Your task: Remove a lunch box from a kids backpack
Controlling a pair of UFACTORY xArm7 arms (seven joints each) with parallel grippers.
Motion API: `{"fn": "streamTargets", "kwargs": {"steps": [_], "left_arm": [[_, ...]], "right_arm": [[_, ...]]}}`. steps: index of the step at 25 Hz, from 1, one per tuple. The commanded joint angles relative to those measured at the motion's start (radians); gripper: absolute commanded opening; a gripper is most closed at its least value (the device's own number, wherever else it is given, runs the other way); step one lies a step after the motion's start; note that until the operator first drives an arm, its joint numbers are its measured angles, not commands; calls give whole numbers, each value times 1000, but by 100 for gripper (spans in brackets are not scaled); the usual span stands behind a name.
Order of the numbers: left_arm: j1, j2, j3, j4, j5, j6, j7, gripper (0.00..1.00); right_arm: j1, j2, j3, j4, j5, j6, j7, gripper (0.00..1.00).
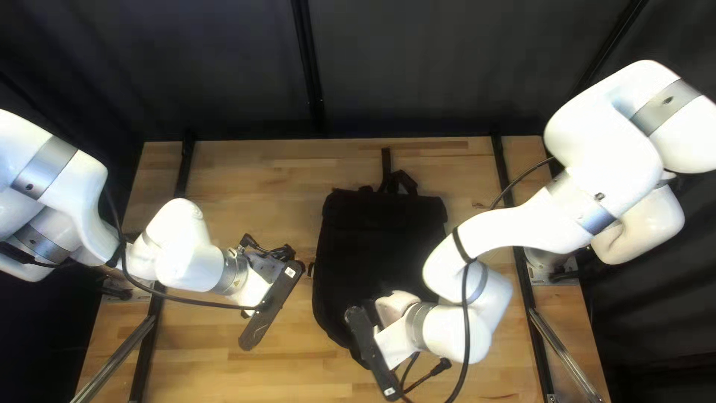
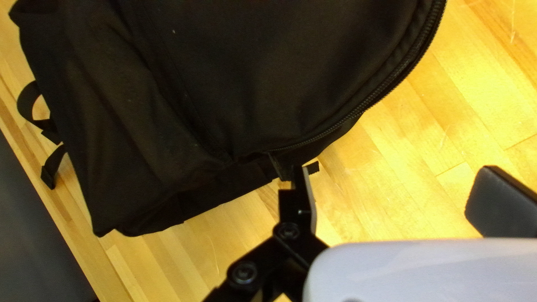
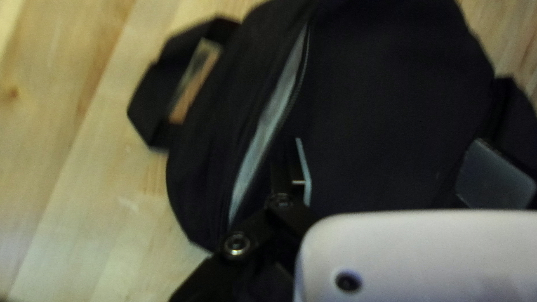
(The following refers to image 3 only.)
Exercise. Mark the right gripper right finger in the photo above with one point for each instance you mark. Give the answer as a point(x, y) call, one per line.
point(491, 184)

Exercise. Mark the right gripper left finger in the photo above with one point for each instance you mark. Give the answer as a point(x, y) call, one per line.
point(285, 214)

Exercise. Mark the black backpack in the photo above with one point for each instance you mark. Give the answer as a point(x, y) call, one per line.
point(377, 105)

